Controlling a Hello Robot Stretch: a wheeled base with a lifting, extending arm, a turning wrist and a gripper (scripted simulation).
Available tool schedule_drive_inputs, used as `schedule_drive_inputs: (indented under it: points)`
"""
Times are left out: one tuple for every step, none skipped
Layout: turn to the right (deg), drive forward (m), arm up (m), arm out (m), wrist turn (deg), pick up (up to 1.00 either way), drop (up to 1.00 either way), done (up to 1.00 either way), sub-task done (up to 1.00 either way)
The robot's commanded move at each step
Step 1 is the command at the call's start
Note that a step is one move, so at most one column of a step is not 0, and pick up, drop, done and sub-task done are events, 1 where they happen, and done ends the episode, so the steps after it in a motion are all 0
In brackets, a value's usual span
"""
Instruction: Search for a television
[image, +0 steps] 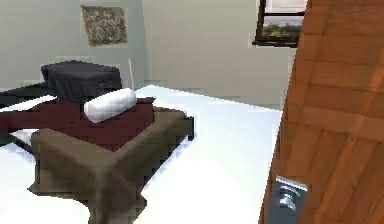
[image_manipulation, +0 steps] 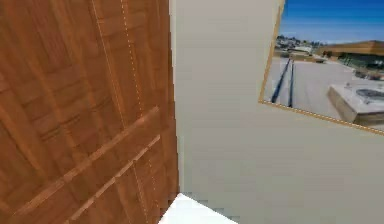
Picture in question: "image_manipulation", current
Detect brown wooden cupboard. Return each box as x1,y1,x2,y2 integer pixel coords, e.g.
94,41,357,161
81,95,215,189
0,0,181,224

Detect wood-framed window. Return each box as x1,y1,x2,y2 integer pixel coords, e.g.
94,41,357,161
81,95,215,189
258,0,384,137

